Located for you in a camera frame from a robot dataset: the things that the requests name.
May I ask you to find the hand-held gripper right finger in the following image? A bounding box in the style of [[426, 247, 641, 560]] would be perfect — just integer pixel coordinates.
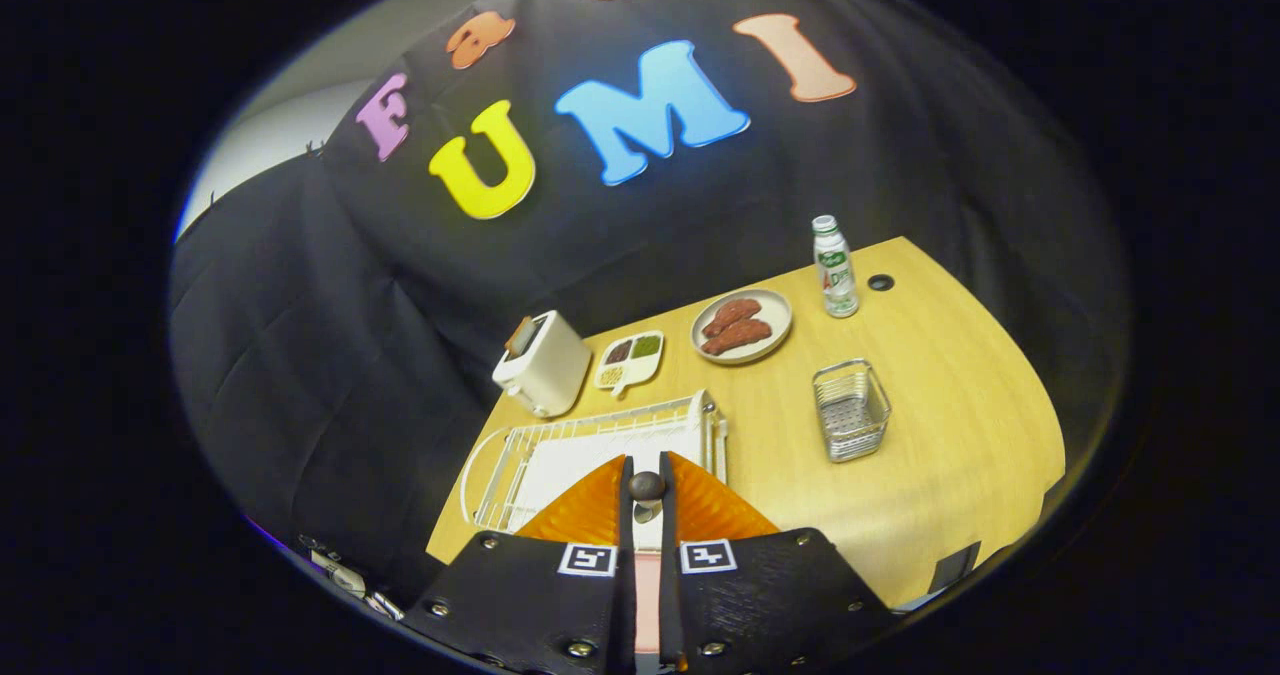
[[658, 450, 898, 675]]

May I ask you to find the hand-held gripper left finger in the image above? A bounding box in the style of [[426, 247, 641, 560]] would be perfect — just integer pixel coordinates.
[[398, 453, 638, 675]]

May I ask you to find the pink plate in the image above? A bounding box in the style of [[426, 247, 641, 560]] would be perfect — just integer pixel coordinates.
[[636, 552, 661, 656]]

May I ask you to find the white wire dish rack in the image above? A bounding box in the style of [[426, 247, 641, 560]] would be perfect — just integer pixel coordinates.
[[460, 389, 729, 536]]

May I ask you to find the dark-handled spoon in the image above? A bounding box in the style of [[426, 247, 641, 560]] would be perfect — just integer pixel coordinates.
[[628, 471, 668, 526]]

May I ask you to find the silver wire basket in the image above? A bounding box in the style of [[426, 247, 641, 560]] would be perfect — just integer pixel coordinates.
[[811, 358, 892, 464]]

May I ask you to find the white divided sauce dish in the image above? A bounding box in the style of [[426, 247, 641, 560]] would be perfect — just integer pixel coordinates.
[[594, 330, 666, 399]]

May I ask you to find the beige round plate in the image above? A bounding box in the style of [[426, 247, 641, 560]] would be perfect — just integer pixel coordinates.
[[690, 288, 794, 366]]

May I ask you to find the white toaster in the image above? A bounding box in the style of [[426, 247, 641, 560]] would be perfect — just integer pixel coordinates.
[[492, 310, 593, 419]]

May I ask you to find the red meat piece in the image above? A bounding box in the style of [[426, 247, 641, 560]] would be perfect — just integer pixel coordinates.
[[703, 319, 774, 357], [702, 298, 762, 339]]

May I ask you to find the white drink bottle green cap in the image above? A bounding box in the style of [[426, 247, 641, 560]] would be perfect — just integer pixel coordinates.
[[811, 215, 860, 319]]

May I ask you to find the black backdrop cloth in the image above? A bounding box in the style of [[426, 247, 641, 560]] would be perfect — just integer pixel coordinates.
[[168, 0, 1131, 596]]

